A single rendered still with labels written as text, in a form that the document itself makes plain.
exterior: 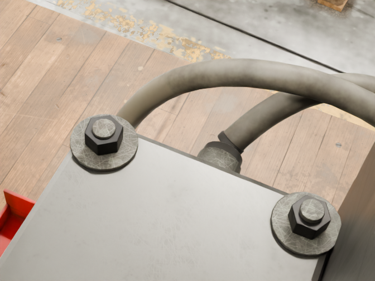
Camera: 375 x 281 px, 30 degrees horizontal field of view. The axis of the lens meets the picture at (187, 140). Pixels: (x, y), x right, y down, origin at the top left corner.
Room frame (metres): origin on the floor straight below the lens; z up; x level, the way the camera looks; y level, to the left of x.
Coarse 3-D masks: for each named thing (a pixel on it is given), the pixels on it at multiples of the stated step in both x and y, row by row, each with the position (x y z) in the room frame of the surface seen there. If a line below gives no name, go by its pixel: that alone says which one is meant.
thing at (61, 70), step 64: (0, 0) 0.78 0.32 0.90; (0, 64) 0.65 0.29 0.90; (64, 64) 0.67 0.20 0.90; (128, 64) 0.69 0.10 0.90; (0, 128) 0.54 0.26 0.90; (64, 128) 0.56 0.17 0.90; (192, 128) 0.59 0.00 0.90; (320, 128) 0.62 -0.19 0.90; (0, 192) 0.44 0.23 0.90; (320, 192) 0.51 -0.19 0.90
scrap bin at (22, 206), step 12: (12, 192) 0.41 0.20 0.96; (12, 204) 0.41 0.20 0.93; (24, 204) 0.40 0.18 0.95; (0, 216) 0.39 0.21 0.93; (12, 216) 0.41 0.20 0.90; (24, 216) 0.40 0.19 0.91; (0, 228) 0.38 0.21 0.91; (12, 228) 0.39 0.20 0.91; (0, 240) 0.37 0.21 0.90; (0, 252) 0.36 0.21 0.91
